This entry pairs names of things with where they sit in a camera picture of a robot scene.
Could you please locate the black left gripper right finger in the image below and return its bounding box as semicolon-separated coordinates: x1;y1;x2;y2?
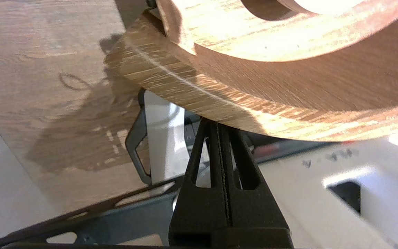
219;123;293;248

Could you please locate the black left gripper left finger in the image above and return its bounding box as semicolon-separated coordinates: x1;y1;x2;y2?
169;119;229;248

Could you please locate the curved wooden nightstand drawer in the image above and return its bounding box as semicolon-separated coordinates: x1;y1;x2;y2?
104;0;398;143

